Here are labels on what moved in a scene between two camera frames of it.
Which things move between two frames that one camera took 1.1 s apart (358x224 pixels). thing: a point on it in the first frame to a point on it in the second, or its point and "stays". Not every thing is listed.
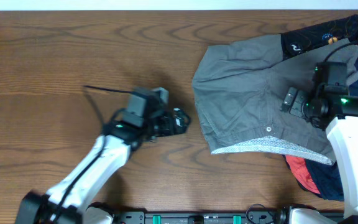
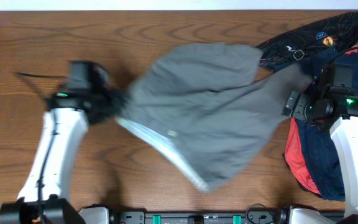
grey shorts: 239,86 to 205,106
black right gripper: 297,106 stays
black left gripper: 169,123 to 111,104
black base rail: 281,216 stays
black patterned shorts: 356,27 stays
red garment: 299,167 stays
